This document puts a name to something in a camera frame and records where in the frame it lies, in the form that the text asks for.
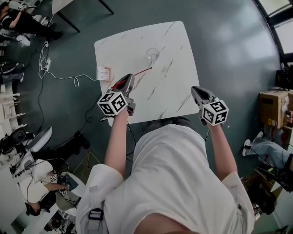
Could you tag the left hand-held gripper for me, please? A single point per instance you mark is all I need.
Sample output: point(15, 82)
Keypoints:
point(114, 104)

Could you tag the wooden menu card holder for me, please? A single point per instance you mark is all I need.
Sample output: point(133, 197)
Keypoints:
point(104, 73)

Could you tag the yellow frame stand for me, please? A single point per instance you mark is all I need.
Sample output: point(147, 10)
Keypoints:
point(88, 164)

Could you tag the cardboard box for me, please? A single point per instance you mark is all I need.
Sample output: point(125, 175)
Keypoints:
point(273, 108)

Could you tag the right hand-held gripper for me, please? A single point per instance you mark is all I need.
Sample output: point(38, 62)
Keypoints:
point(216, 112)

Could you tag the white shell chair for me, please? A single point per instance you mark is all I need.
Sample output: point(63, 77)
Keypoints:
point(40, 139)

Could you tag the large glass window front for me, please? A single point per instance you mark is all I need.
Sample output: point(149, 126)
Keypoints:
point(281, 18)

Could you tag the clear wine glass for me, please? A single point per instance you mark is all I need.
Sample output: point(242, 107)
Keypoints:
point(153, 54)

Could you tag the white table black legs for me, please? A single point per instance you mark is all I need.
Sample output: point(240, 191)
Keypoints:
point(75, 6)

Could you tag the person's right forearm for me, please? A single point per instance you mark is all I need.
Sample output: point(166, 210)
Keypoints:
point(223, 150)

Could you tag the person's dark trousers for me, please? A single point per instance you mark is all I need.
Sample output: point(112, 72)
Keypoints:
point(164, 123)

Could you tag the person's white shirt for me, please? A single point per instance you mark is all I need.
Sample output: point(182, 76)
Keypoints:
point(171, 178)

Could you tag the black floor bag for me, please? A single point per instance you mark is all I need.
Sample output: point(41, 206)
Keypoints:
point(79, 140)

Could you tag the white ornate dressing table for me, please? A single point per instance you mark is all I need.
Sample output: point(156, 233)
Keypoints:
point(10, 109)

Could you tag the person's left forearm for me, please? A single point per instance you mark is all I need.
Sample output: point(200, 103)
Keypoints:
point(116, 141)

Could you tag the white plug adapter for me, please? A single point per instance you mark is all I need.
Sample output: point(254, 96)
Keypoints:
point(45, 44)

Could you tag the red straw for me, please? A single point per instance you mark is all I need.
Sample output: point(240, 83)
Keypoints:
point(143, 71)

